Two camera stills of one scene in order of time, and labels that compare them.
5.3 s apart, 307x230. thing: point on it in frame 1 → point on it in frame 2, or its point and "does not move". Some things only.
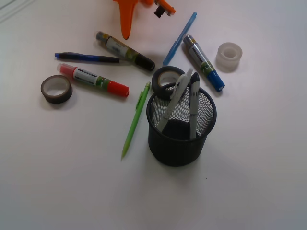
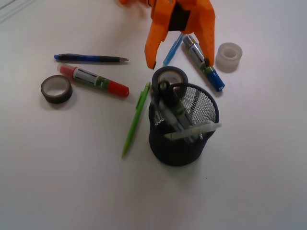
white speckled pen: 175,96 → 196,128
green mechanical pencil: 140,107 does not move
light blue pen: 177,42 does not move
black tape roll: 164,91 does not move
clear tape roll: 227,56 does not move
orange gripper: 126,8 → 188,17
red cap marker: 104,84 does not move
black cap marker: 123,50 → 173,103
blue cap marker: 203,62 does not move
